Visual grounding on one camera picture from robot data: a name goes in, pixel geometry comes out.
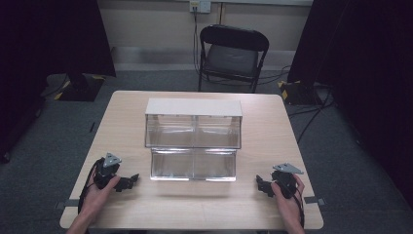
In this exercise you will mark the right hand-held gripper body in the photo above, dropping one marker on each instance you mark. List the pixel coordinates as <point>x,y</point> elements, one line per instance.
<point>285,182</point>

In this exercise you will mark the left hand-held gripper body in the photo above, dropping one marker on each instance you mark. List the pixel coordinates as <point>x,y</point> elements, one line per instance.
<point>104,171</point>

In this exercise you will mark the person's right hand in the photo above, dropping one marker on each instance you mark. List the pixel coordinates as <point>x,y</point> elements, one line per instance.
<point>287,205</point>

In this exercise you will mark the person's left hand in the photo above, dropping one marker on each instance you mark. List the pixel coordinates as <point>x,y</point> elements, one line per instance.
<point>95,198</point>

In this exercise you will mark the grey tape strip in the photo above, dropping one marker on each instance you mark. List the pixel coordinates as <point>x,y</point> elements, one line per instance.
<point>66,204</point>
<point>315,200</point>

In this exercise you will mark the small black pen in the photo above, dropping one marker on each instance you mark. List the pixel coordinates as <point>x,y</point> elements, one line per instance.
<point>92,126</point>

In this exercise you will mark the clear plastic drawer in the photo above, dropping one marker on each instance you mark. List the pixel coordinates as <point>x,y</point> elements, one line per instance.
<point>193,165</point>

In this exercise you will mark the clear drawer cabinet white top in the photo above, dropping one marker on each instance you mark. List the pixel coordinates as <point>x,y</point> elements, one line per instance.
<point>193,123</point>

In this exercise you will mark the black stand base yellow tape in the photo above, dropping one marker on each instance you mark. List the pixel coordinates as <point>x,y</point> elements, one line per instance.
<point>81,87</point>
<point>300,92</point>

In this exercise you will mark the black folding chair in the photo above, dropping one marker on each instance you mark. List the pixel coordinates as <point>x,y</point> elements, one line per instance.
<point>232,57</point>

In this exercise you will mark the dark curtain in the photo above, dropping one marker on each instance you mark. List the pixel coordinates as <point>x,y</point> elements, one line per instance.
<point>367,65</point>
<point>48,48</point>

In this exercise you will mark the white wall socket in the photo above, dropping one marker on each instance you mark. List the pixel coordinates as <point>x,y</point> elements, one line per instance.
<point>200,6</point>

